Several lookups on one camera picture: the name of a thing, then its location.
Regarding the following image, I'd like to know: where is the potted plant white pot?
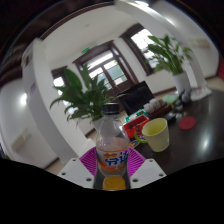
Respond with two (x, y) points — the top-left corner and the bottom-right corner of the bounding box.
(144, 34), (194, 96)
(49, 63), (116, 131)

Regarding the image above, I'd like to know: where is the red carpeted staircase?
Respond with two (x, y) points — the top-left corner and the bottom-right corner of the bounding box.
(217, 59), (224, 81)

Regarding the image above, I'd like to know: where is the green box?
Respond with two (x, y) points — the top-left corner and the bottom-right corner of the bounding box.
(124, 108), (149, 124)

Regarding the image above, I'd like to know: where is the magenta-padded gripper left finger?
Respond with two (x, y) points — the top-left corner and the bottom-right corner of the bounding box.
(56, 147), (99, 190)

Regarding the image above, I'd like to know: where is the dark wooden double door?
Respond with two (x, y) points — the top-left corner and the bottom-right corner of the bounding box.
(72, 40), (139, 98)

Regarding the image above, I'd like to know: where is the red box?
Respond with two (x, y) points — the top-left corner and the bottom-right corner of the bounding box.
(122, 114), (150, 139)

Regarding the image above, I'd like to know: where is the green paper sheet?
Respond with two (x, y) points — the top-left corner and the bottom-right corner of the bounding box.
(161, 94), (180, 106)

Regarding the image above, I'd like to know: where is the grey round object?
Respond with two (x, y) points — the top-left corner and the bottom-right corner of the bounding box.
(179, 89), (193, 104)

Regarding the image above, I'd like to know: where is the black chair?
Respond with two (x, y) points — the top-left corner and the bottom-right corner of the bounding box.
(116, 80), (156, 116)

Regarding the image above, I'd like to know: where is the pale yellow cup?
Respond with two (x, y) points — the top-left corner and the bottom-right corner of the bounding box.
(134, 117), (171, 153)

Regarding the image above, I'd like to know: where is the orange drink bottle black cap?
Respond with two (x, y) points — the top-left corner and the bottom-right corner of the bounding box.
(95, 102), (131, 192)

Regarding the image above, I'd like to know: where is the dark wooden framed window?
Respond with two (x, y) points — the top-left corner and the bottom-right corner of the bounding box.
(50, 65), (69, 91)
(120, 22), (161, 76)

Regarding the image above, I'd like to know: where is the flat round red coaster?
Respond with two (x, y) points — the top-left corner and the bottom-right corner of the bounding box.
(178, 115), (197, 131)

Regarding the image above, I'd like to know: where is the tray of white cups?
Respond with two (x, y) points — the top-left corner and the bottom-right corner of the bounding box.
(146, 97), (169, 118)

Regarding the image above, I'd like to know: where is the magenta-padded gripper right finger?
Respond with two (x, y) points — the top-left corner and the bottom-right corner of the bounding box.
(127, 147), (167, 190)

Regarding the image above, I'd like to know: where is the white wall radiator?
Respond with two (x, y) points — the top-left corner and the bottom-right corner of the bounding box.
(11, 131), (34, 153)

